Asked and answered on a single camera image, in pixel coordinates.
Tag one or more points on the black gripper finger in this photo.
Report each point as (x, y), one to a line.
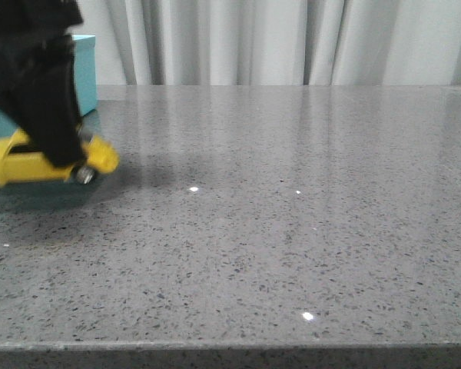
(53, 105)

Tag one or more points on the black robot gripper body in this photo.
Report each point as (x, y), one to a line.
(24, 27)

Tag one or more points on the yellow toy beetle car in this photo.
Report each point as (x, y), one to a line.
(21, 161)

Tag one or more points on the light blue storage box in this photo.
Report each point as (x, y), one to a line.
(85, 81)

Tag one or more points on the grey pleated curtain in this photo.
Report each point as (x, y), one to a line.
(275, 42)

